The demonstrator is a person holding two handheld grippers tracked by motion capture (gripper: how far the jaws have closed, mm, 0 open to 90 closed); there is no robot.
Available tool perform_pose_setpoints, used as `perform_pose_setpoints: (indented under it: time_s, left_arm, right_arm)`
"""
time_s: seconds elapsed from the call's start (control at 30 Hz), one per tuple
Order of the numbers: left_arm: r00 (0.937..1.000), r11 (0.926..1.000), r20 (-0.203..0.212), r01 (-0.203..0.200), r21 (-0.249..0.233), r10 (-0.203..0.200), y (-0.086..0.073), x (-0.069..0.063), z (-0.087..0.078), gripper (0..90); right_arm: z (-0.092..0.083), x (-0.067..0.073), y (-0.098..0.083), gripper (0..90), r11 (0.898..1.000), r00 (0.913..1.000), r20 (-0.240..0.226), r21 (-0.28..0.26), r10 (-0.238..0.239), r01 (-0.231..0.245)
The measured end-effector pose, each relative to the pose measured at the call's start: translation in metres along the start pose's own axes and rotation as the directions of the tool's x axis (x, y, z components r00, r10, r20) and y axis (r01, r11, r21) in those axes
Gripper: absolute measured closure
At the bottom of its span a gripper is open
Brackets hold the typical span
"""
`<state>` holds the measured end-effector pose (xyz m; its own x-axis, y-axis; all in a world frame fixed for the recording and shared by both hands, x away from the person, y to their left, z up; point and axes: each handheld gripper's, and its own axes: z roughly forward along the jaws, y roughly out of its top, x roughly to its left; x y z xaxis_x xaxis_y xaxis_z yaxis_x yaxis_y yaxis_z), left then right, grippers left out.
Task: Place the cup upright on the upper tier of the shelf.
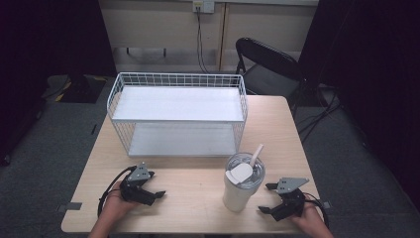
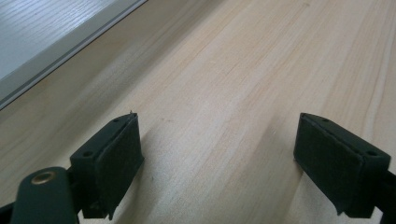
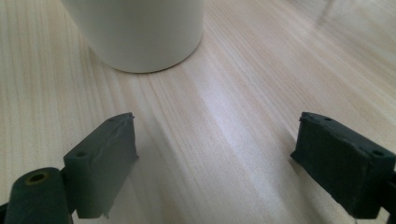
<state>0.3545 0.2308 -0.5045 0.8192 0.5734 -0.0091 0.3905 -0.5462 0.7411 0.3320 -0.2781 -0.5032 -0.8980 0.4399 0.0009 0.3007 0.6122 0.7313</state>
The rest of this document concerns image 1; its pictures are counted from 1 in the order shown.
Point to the white wall socket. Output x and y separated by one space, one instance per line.
203 5

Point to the small grey tape piece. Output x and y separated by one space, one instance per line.
326 205

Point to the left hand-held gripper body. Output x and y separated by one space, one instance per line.
138 175

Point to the person's right hand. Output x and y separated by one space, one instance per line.
310 214

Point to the black folding chair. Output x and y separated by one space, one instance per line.
269 69

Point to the white drinking straw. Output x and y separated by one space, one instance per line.
256 154

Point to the person's left hand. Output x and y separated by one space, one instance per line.
116 206

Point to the white tumbler cup with lid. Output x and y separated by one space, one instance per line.
239 193

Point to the black curtain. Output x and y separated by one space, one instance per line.
39 49
376 82

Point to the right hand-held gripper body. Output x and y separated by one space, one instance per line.
290 201

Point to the grey tape strip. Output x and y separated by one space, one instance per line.
70 206

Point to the grey and yellow stand base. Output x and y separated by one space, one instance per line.
74 87

